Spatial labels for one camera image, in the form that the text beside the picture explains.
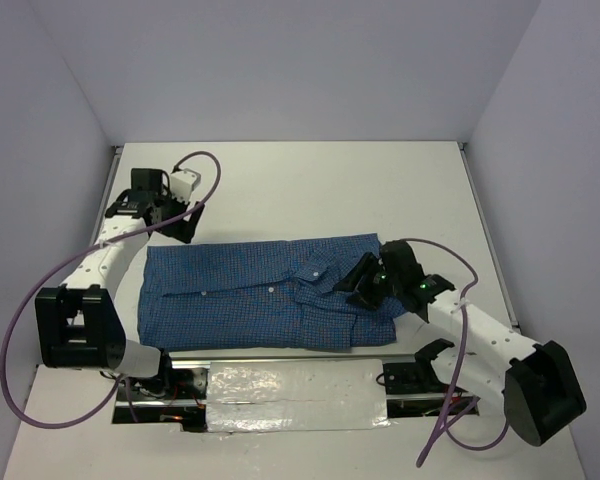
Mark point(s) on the blue plaid long sleeve shirt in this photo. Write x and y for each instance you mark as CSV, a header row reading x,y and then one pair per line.
x,y
273,294

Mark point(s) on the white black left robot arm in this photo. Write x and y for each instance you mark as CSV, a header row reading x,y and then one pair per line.
x,y
78,325

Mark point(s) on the aluminium table edge rail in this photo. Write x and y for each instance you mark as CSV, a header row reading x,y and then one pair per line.
x,y
489,227

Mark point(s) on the silver tape covered panel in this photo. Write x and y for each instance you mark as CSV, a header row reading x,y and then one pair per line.
x,y
261,397

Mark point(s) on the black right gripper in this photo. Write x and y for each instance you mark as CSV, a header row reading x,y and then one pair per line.
x,y
365,297

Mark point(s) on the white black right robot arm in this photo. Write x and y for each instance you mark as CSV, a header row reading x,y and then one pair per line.
x,y
533,385

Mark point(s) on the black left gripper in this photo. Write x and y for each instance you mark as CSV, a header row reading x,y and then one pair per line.
x,y
183,230

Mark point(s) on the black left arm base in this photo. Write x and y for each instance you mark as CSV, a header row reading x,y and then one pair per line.
x,y
180,400

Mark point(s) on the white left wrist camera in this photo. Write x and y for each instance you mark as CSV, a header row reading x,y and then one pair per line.
x,y
182,183

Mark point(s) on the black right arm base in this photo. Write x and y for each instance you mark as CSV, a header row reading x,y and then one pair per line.
x,y
412,390

